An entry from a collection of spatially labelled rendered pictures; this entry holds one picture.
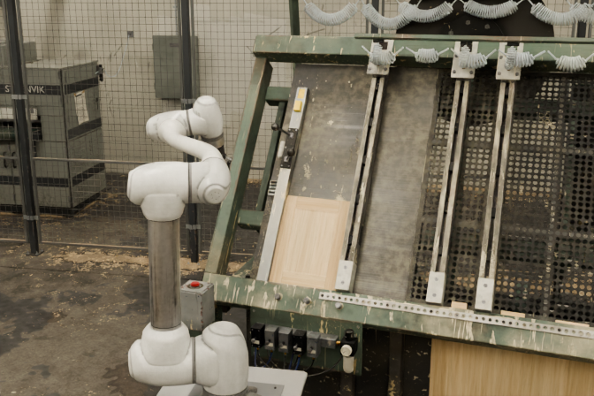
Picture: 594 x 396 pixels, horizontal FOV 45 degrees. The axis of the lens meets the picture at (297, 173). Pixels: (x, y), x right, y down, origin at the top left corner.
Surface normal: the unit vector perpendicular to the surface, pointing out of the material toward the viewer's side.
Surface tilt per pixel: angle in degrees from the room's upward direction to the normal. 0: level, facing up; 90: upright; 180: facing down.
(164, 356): 86
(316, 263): 55
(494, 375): 90
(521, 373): 90
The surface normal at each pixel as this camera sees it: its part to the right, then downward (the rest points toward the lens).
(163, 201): 0.17, 0.32
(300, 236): -0.28, -0.36
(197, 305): -0.33, 0.23
